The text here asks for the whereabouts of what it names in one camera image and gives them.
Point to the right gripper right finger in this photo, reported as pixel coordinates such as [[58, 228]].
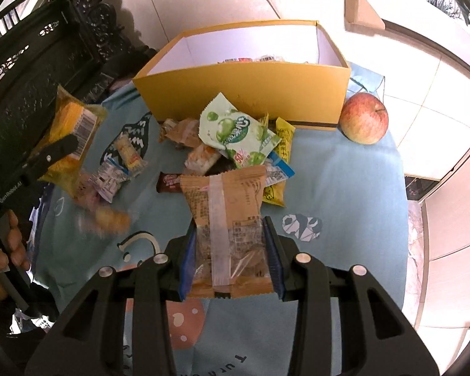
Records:
[[376, 338]]

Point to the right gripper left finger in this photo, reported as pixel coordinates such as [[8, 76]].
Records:
[[87, 338]]

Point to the yellow cake packet with barcode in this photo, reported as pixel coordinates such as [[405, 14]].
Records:
[[72, 131]]

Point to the person's left hand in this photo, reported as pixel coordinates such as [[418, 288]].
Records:
[[17, 250]]

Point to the orange cat face packet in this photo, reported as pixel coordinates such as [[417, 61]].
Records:
[[95, 214]]

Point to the white printed snack packet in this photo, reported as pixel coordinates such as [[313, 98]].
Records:
[[108, 179]]

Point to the beige cabinet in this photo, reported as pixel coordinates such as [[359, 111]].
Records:
[[437, 291]]

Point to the light blue printed cloth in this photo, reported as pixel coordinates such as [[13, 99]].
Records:
[[345, 205]]

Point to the dark chocolate bar packet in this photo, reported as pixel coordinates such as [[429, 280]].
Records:
[[168, 183]]

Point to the yellow stick snack packet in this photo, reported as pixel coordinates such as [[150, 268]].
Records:
[[274, 195]]

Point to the dark carved wooden furniture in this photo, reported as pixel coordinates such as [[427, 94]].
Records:
[[45, 44]]

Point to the blue edged clear packet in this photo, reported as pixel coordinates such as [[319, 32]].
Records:
[[277, 170]]

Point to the small brown folded packet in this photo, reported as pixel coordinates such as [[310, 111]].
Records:
[[182, 133]]

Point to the orange biscuit packet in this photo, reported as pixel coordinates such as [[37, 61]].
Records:
[[200, 160]]

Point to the red yellow apple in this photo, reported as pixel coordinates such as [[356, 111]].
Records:
[[364, 119]]

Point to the white green apple candy packet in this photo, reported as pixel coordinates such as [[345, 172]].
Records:
[[240, 137]]

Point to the yellow cardboard box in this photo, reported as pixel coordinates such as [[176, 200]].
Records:
[[284, 68]]

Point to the framed lotus painting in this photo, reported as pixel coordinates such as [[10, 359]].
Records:
[[440, 25]]

